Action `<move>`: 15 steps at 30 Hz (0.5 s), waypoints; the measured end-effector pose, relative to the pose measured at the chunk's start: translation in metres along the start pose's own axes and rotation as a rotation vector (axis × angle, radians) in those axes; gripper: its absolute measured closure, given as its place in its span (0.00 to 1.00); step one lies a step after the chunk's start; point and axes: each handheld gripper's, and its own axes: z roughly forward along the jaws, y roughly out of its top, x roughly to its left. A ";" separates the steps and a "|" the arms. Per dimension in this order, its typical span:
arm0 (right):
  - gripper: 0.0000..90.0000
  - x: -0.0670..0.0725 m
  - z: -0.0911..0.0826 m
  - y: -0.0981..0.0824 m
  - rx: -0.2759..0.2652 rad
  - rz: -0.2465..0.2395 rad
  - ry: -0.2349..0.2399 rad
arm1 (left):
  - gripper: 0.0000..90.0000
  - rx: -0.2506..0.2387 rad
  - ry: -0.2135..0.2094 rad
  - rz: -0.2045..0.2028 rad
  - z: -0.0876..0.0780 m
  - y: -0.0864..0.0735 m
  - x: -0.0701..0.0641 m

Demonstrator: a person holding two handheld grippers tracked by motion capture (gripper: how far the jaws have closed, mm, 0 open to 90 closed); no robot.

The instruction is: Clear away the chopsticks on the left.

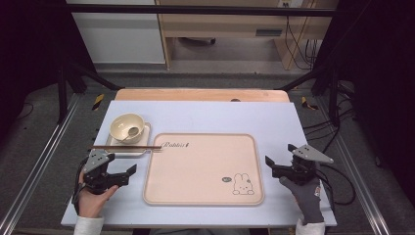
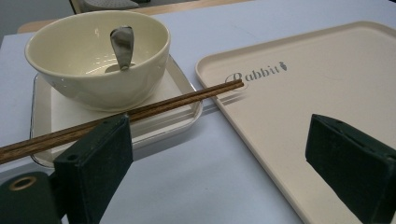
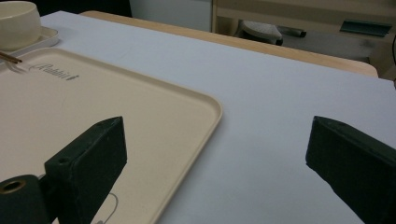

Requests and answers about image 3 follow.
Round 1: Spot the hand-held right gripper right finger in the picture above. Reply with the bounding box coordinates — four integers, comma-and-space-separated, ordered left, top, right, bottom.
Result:
305, 115, 396, 224

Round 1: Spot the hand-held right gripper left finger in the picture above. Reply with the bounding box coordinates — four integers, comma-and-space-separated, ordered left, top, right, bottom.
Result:
44, 116, 128, 224

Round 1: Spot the beige serving tray rabbit print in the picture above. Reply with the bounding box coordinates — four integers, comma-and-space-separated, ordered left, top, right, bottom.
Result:
0, 46, 223, 224

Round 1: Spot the dark brown chopstick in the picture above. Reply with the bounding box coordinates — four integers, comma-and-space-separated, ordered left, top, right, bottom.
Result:
0, 50, 22, 63
0, 53, 23, 64

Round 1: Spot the cream ceramic bowl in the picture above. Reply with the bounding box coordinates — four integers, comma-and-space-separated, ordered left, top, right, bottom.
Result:
0, 0, 42, 52

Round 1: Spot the pale table cover sheet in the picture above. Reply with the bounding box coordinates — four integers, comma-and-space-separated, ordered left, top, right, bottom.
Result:
40, 10, 396, 224

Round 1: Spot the office chair base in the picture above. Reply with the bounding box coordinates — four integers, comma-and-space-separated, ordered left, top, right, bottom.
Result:
234, 20, 307, 46

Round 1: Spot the white cabinet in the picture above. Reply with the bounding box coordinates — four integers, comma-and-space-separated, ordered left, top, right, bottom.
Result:
129, 0, 214, 33

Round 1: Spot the green drawer handle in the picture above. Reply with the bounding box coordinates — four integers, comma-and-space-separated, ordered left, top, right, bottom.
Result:
339, 19, 393, 38

